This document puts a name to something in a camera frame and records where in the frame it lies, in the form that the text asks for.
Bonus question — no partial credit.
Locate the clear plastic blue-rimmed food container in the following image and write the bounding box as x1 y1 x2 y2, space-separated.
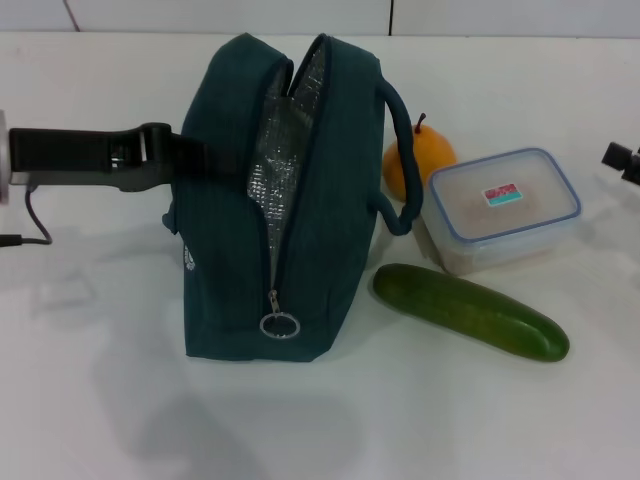
418 146 584 276

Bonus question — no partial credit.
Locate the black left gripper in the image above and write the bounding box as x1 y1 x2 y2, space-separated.
8 121 252 194

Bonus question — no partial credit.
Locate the dark teal insulated lunch bag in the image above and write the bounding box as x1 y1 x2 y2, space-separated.
160 32 422 362

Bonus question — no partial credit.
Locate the green cucumber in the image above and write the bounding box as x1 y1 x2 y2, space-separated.
372 263 571 363

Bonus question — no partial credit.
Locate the orange yellow pear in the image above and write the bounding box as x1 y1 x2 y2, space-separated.
382 112 458 203

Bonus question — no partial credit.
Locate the grey left gripper cable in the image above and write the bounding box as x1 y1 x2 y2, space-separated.
0 185 54 250

